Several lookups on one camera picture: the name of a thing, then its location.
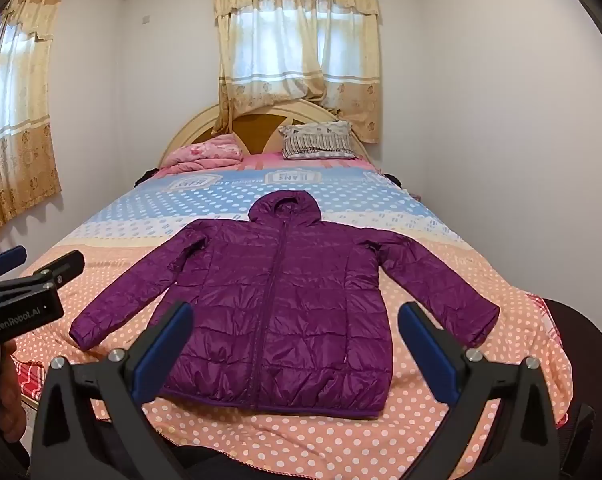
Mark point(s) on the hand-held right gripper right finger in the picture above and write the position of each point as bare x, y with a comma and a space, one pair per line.
425, 347

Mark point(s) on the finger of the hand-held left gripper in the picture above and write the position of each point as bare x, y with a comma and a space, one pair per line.
61, 267
6, 260

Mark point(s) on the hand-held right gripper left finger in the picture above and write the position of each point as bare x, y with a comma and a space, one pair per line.
167, 342

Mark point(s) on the purple hooded puffer jacket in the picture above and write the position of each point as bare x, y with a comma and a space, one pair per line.
291, 300

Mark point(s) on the person's left hand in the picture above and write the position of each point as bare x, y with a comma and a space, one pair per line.
10, 385

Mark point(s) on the red patterned mattress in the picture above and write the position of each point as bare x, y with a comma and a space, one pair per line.
31, 380

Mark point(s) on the polka dot bed sheet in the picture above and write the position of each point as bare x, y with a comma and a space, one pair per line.
506, 360

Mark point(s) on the narrow beige window curtain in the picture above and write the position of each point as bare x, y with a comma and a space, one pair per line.
21, 160

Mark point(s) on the black bedside object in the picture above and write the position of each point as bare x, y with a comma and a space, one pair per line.
393, 179
143, 177

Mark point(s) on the folded pink blanket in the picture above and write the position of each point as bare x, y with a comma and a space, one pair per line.
206, 155

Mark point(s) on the cream wooden headboard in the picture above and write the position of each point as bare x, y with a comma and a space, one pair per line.
253, 132

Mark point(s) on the grey patterned pillow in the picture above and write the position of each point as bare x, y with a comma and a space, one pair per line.
316, 140

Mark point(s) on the wide beige window curtain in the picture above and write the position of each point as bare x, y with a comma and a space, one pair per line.
261, 60

